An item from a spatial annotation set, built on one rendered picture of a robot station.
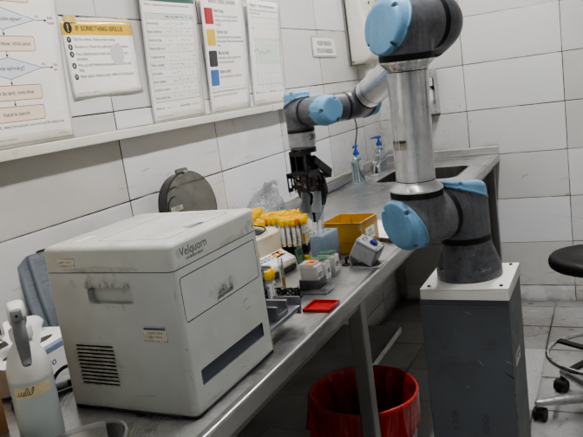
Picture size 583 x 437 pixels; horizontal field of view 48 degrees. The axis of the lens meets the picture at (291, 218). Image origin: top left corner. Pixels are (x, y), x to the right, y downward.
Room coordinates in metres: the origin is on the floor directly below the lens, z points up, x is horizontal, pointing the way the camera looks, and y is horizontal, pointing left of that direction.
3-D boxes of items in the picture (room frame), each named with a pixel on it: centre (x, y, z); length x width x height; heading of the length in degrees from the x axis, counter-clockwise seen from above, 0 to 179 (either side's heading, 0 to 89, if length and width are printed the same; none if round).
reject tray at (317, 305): (1.49, -0.04, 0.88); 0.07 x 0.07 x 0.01; 63
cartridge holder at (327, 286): (1.63, -0.03, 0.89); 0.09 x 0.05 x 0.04; 63
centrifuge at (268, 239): (1.90, 0.16, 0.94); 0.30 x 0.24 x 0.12; 54
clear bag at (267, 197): (2.43, 0.09, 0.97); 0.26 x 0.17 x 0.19; 169
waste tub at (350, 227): (2.01, -0.18, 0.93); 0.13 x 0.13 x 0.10; 59
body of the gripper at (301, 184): (1.81, -0.05, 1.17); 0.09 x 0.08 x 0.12; 148
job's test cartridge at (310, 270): (1.63, -0.03, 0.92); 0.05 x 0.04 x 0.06; 63
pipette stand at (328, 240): (1.86, -0.09, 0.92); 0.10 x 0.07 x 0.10; 148
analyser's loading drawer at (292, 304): (1.34, 0.08, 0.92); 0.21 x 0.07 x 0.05; 153
